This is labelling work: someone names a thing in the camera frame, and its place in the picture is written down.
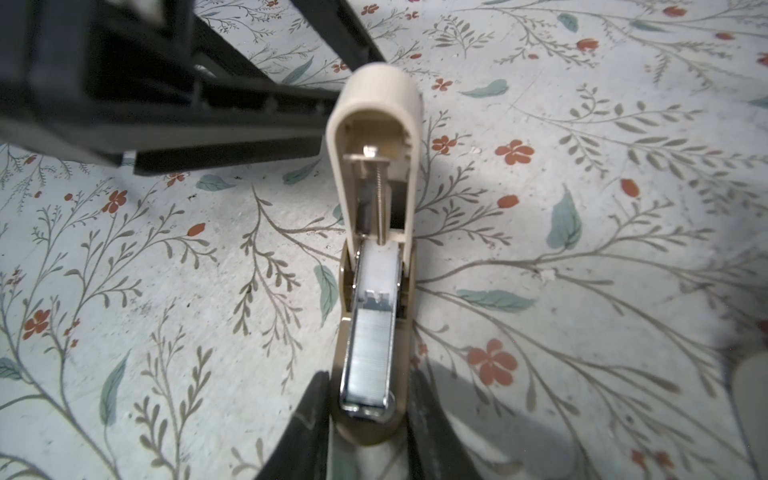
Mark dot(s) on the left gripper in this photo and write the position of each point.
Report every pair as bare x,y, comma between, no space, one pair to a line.
89,81

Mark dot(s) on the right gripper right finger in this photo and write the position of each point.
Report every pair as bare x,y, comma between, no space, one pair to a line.
434,449

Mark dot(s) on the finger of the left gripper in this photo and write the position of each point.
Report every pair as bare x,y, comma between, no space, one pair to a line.
338,26

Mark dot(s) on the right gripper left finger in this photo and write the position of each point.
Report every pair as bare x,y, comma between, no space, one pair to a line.
302,451

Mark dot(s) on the staple strip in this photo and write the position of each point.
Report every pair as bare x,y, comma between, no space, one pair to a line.
366,390

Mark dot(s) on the pink mini stapler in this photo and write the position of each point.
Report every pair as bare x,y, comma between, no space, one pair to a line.
748,389

